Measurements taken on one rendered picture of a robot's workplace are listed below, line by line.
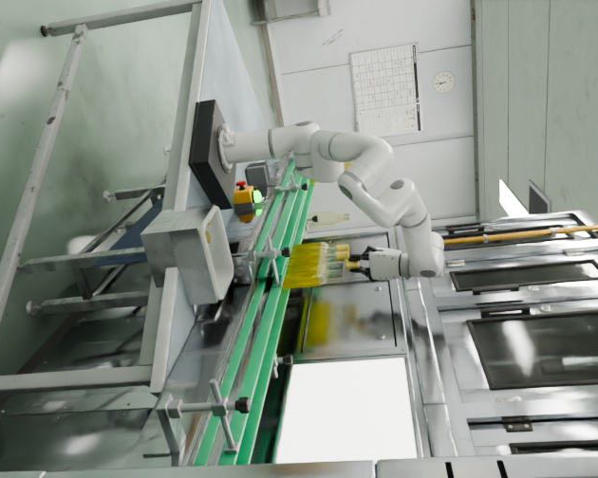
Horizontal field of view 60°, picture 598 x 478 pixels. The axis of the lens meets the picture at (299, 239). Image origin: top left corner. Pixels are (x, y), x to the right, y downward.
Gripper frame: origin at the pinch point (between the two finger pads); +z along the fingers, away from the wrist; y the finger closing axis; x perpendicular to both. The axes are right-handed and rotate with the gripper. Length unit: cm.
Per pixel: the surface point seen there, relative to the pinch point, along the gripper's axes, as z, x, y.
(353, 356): -6.9, 33.2, -12.1
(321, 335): 6.0, 24.0, -12.7
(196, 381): 18, 71, 6
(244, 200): 42.9, -10.3, 19.4
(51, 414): 74, 69, -16
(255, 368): 7, 62, 4
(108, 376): 44, 71, 4
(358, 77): 148, -559, -9
